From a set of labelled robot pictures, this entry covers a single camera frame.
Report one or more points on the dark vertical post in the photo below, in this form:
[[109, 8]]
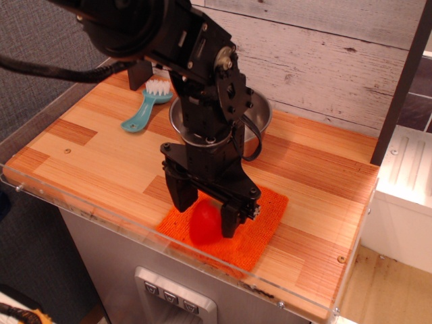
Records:
[[139, 74]]

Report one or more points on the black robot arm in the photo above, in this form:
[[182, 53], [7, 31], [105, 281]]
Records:
[[214, 98]]

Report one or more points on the dark right frame post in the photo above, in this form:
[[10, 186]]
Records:
[[412, 62]]

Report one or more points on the yellow object bottom left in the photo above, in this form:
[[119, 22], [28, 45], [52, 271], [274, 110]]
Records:
[[38, 317]]

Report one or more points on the orange knitted cloth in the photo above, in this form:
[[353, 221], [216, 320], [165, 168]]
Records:
[[244, 249]]

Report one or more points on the stainless steel bowl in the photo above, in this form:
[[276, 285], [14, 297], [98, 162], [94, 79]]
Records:
[[260, 116]]

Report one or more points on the clear acrylic guard rail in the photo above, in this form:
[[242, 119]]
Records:
[[75, 155]]

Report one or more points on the silver dispenser button panel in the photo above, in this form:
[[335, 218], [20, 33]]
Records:
[[166, 301]]

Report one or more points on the teal dish brush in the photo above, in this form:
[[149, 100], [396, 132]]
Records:
[[156, 92]]

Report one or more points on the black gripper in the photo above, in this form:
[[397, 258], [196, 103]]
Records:
[[216, 171]]

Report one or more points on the grey toy fridge cabinet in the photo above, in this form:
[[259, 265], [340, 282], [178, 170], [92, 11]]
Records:
[[111, 259]]

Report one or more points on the red toy strawberry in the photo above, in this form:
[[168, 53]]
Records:
[[205, 223]]

